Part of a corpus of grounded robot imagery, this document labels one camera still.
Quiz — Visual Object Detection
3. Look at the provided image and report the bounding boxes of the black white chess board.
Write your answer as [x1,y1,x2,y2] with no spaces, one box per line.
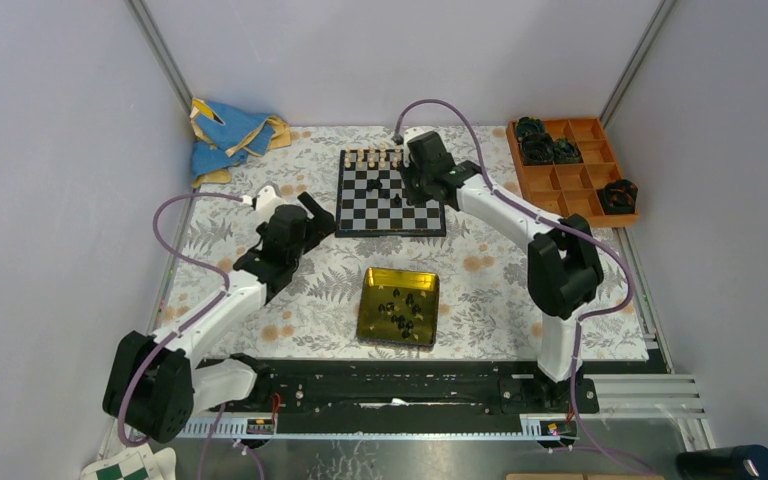
[335,166,446,238]

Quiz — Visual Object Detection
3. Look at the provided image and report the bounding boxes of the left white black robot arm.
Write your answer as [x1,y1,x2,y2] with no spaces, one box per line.
[102,187,337,447]

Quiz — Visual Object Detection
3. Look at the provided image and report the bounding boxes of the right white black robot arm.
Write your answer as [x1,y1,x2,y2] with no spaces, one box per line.
[394,127,604,412]

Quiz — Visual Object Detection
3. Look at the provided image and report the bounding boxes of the row of white chess pieces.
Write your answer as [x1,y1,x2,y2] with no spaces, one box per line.
[339,146,405,171]

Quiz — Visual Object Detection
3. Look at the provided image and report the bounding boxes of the black chess pieces in tray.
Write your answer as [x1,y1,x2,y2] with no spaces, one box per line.
[374,287,424,340]

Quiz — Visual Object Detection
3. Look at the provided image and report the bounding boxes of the black coiled part top left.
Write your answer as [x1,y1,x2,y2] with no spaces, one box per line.
[514,116,546,139]

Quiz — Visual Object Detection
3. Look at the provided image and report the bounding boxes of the black coiled part middle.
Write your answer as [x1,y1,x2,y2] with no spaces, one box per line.
[520,133,554,166]

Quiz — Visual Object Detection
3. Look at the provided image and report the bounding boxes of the yellow metal tray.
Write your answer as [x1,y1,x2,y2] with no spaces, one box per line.
[356,267,440,350]

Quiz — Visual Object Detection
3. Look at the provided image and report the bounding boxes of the floral patterned table mat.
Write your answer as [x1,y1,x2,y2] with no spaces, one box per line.
[152,124,650,362]

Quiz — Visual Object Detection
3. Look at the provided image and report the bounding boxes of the blue yellow cloth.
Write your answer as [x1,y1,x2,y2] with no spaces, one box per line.
[189,98,292,188]

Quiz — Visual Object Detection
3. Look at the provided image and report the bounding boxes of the black coiled part in organizer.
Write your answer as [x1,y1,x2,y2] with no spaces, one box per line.
[552,138,583,165]

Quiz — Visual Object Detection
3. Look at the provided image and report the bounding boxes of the orange compartment organizer tray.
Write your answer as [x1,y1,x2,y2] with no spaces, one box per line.
[506,117,639,229]

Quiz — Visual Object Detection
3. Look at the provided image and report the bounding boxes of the black part at tray edge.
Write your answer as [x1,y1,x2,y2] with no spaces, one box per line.
[597,178,639,215]

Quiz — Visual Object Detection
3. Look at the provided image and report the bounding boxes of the green white checkered paper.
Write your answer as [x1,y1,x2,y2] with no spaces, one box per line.
[79,444,177,480]

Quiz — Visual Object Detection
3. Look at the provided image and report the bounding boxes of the black cylinder bottle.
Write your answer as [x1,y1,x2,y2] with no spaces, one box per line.
[675,444,768,480]

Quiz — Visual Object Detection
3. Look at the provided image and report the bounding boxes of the black mounting base rail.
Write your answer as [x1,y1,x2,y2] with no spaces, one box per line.
[226,359,600,414]

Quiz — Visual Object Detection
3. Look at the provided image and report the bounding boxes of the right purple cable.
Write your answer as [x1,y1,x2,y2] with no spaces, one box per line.
[393,99,664,477]

